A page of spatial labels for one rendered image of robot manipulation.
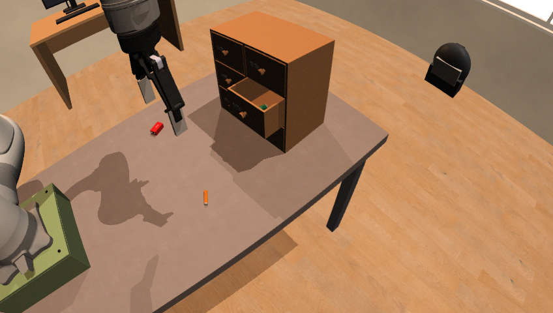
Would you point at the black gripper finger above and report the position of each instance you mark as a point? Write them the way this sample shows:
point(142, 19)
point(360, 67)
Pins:
point(168, 91)
point(143, 82)

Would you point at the dark brown drawer front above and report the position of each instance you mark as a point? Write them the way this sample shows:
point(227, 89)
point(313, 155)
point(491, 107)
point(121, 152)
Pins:
point(224, 97)
point(227, 75)
point(277, 138)
point(228, 51)
point(266, 70)
point(245, 97)

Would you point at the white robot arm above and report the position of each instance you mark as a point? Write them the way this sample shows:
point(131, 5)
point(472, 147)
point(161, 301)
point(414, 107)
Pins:
point(23, 235)

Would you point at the red nine-volt battery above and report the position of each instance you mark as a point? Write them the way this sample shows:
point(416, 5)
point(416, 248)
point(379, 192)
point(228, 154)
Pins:
point(157, 128)

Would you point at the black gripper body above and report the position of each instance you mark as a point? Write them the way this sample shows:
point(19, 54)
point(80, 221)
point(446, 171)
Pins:
point(143, 41)

